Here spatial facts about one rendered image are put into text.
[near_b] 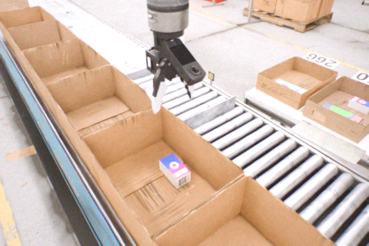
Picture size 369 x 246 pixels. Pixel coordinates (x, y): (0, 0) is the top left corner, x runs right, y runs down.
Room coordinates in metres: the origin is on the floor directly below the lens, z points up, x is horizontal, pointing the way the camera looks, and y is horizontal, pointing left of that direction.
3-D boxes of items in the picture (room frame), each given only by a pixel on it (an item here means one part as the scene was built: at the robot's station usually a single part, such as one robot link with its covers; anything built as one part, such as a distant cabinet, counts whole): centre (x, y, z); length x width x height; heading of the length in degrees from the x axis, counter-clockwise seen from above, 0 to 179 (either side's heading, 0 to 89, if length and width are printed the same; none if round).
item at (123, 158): (0.55, 0.07, 0.96); 0.39 x 0.29 x 0.17; 38
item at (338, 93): (1.14, -0.85, 0.80); 0.38 x 0.28 x 0.10; 129
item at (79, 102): (0.86, 0.31, 0.96); 0.39 x 0.29 x 0.17; 37
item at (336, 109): (1.08, -0.77, 0.78); 0.19 x 0.14 x 0.02; 42
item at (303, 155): (0.74, -0.36, 0.72); 0.52 x 0.05 x 0.05; 127
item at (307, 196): (0.64, -0.44, 0.72); 0.52 x 0.05 x 0.05; 127
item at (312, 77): (1.39, -0.66, 0.80); 0.38 x 0.28 x 0.10; 128
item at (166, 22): (0.61, 0.03, 1.41); 0.10 x 0.09 x 0.05; 127
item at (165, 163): (0.62, 0.02, 0.91); 0.10 x 0.06 x 0.05; 36
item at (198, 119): (1.08, -0.10, 0.76); 0.46 x 0.01 x 0.09; 127
